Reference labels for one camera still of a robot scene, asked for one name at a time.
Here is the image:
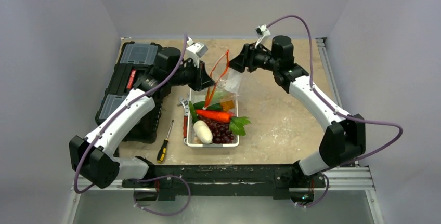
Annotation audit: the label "green cabbage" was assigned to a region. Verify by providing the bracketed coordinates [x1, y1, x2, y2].
[206, 90, 229, 105]

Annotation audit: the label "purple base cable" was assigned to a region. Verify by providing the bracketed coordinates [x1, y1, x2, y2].
[133, 175, 192, 217]

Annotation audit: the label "front aluminium rail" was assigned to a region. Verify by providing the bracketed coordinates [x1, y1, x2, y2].
[62, 167, 384, 223]

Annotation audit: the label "black plastic toolbox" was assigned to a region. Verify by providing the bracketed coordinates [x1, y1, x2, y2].
[95, 42, 171, 144]

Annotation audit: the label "right aluminium rail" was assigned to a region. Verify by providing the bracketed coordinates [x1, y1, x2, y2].
[316, 38, 342, 107]

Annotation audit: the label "black base bar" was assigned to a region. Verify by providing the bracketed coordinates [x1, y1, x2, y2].
[122, 162, 325, 201]

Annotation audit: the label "orange carrot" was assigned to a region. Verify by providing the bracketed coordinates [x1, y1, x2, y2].
[196, 109, 233, 123]

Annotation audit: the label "yellow black screwdriver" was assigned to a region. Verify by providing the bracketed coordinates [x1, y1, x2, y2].
[157, 120, 174, 163]

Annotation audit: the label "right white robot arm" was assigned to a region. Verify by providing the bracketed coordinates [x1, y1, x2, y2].
[229, 35, 366, 186]

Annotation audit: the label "aluminium rail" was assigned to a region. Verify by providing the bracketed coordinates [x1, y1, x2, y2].
[62, 167, 384, 223]
[316, 38, 342, 107]

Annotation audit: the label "clear orange zip bag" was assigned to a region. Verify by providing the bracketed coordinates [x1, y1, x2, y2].
[203, 49, 242, 110]

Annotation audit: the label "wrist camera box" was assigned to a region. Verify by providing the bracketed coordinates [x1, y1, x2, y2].
[186, 38, 208, 68]
[254, 24, 271, 48]

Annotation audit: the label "dark red grapes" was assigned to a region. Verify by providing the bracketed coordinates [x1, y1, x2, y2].
[198, 116, 235, 144]

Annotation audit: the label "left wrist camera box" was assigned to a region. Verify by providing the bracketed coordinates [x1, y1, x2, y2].
[186, 38, 208, 68]

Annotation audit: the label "green leafy vegetable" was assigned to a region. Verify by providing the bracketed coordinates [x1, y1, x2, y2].
[229, 116, 251, 136]

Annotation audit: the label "white plastic basket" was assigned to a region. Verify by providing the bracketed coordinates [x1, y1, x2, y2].
[180, 89, 245, 148]

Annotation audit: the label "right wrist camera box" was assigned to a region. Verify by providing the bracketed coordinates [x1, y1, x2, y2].
[254, 24, 271, 48]

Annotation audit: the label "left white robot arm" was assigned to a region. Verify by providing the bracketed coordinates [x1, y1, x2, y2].
[69, 43, 215, 193]

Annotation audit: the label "green cucumber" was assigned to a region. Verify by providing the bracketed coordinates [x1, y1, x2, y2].
[193, 101, 223, 111]

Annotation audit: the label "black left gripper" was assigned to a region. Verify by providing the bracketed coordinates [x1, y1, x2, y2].
[168, 58, 215, 91]

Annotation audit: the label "white radish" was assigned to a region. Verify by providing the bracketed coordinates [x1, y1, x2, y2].
[193, 120, 213, 144]

